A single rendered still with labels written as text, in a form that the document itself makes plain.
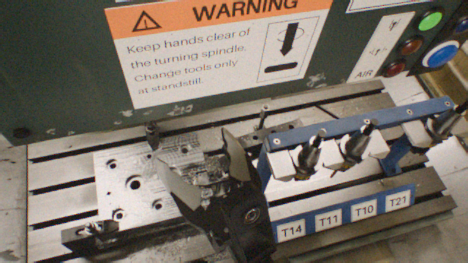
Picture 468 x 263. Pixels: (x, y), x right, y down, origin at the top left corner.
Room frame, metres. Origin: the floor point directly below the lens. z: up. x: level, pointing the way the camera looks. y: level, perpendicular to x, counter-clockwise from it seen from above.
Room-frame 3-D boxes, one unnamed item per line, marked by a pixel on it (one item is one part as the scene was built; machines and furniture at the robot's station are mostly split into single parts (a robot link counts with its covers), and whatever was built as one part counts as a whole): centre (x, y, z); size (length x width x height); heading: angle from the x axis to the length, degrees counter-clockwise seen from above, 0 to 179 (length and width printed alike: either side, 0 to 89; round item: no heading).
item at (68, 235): (0.18, 0.31, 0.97); 0.13 x 0.03 x 0.15; 113
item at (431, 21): (0.26, -0.15, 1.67); 0.02 x 0.01 x 0.02; 113
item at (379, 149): (0.41, -0.31, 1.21); 0.07 x 0.05 x 0.01; 23
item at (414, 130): (0.45, -0.41, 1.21); 0.07 x 0.05 x 0.01; 23
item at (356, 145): (0.39, -0.26, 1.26); 0.04 x 0.04 x 0.07
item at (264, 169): (0.37, -0.09, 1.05); 0.10 x 0.05 x 0.30; 23
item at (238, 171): (0.23, 0.00, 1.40); 0.09 x 0.03 x 0.06; 14
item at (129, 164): (0.34, 0.20, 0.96); 0.29 x 0.23 x 0.05; 113
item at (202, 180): (0.37, 0.02, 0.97); 0.13 x 0.03 x 0.15; 113
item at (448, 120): (0.47, -0.46, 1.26); 0.04 x 0.04 x 0.07
